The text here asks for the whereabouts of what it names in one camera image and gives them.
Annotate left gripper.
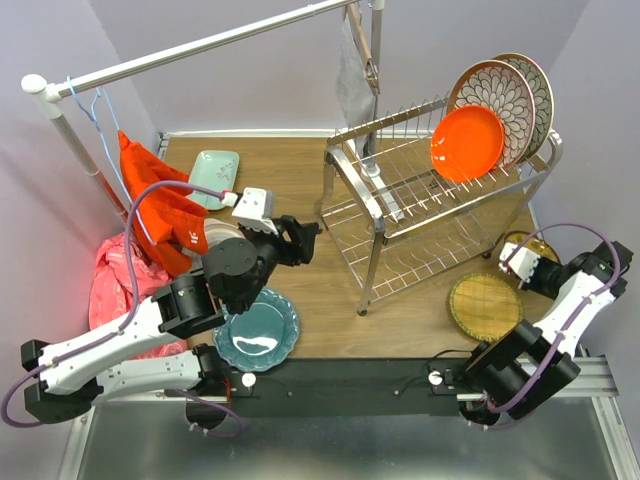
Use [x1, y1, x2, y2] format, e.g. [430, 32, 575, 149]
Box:
[235, 216, 319, 314]

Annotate yellow patterned dark plate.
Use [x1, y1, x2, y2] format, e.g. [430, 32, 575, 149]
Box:
[504, 230, 561, 263]

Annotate woven bamboo plate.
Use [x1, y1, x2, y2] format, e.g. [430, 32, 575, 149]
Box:
[447, 274, 524, 342]

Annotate orange plate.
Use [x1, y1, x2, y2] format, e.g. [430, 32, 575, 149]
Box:
[430, 105, 504, 183]

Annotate large floral plate brown rim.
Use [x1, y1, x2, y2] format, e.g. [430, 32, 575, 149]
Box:
[494, 52, 554, 163]

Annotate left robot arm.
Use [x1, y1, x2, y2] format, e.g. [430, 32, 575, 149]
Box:
[21, 215, 320, 424]

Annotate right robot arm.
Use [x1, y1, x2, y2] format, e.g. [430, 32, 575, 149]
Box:
[459, 241, 633, 427]

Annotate metal dish rack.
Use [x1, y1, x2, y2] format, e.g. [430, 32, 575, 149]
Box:
[314, 97, 563, 315]

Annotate teal scalloped plate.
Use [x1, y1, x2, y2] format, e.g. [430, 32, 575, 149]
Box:
[212, 287, 300, 373]

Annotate light blue divided tray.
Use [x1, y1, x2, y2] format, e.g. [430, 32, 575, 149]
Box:
[188, 150, 240, 192]

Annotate orange oven mitt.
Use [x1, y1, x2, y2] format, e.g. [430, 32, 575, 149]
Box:
[118, 131, 208, 277]

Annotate grey hanging cloth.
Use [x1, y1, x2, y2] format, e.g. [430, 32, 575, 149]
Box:
[335, 18, 375, 127]

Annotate pink plastic bag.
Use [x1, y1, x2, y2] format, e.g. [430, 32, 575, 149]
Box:
[88, 233, 174, 330]

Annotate wooden clip hanger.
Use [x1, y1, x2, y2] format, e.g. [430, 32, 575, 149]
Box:
[344, 3, 380, 96]

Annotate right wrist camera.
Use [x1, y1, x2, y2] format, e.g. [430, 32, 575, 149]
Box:
[498, 242, 542, 290]

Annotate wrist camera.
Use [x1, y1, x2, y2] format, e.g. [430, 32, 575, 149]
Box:
[221, 187, 279, 235]
[498, 242, 542, 290]

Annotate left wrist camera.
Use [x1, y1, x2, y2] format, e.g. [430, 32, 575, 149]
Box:
[221, 187, 279, 235]

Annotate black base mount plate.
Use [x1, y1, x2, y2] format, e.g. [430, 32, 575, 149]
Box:
[230, 356, 484, 418]

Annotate white clothes rail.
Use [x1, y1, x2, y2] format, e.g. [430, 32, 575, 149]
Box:
[20, 1, 358, 220]

